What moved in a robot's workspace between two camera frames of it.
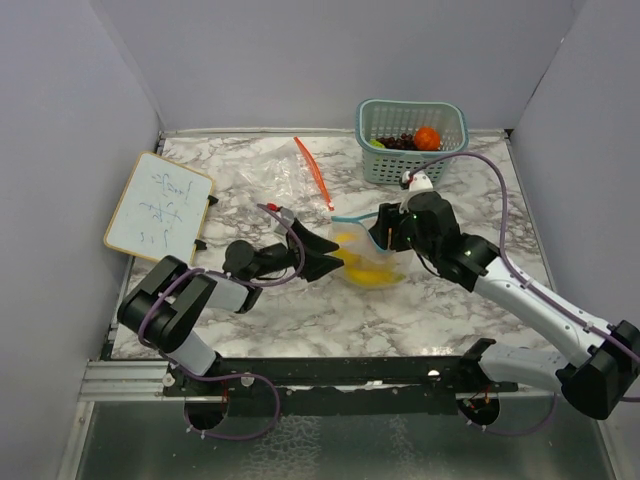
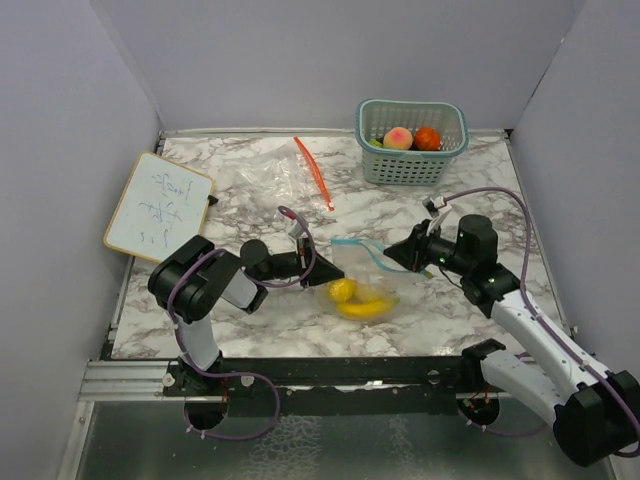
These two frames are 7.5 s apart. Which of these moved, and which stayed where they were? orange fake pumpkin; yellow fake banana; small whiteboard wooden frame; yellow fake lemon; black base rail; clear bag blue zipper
Moved: clear bag blue zipper; yellow fake lemon; yellow fake banana
Stayed: small whiteboard wooden frame; orange fake pumpkin; black base rail
